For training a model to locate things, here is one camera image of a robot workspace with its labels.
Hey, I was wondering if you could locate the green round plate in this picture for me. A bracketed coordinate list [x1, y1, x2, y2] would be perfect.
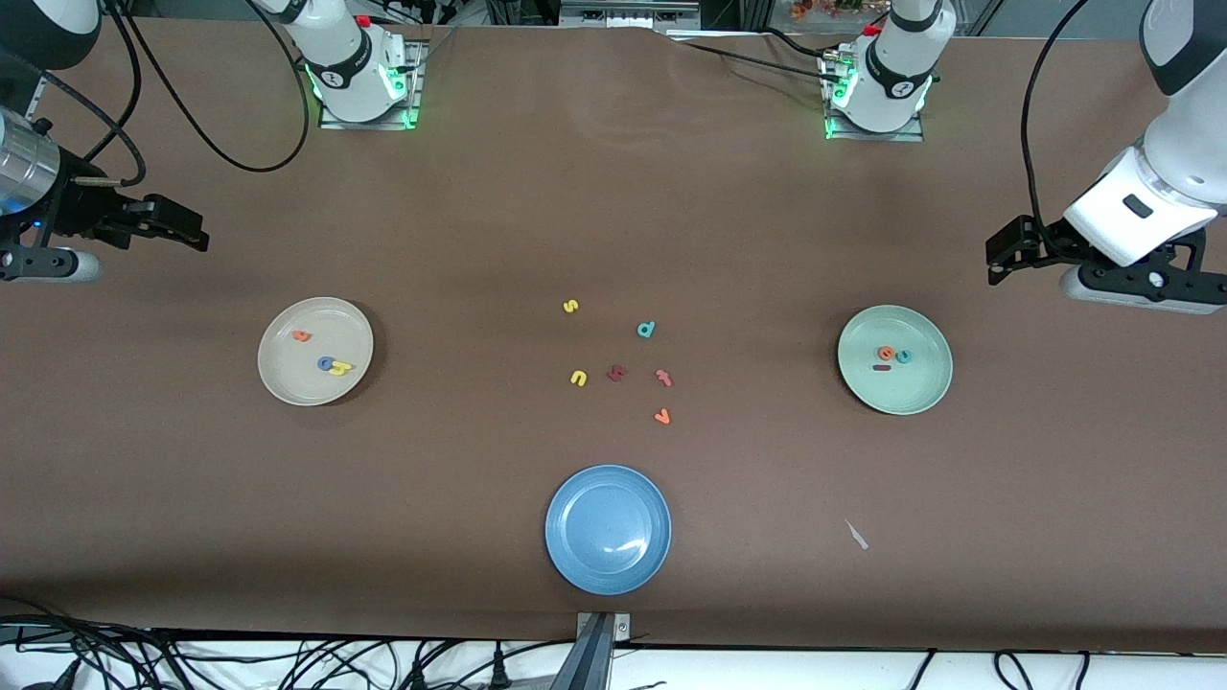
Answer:
[837, 305, 954, 416]

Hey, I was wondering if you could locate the beige round plate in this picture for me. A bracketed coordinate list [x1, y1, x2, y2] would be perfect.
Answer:
[257, 297, 375, 406]

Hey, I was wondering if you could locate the brown table cover sheet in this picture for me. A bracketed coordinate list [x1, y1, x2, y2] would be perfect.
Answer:
[0, 17, 1227, 655]

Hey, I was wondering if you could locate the grey metal box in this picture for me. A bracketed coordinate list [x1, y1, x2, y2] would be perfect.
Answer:
[561, 0, 703, 30]

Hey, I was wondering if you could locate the blue round plate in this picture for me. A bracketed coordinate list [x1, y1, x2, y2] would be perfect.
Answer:
[544, 465, 672, 596]

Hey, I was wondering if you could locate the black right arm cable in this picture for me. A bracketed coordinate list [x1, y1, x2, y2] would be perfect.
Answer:
[38, 0, 313, 188]

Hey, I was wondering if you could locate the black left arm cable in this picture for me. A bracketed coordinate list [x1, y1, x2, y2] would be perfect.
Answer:
[1021, 0, 1094, 231]

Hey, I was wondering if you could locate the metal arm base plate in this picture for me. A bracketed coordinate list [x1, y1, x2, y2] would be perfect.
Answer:
[822, 48, 926, 143]
[319, 40, 428, 131]

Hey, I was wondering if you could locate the black cable to arm base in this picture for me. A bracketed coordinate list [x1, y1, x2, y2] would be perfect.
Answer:
[671, 27, 845, 87]

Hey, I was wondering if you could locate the metal camera pole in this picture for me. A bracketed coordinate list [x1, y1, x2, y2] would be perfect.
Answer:
[551, 611, 634, 690]

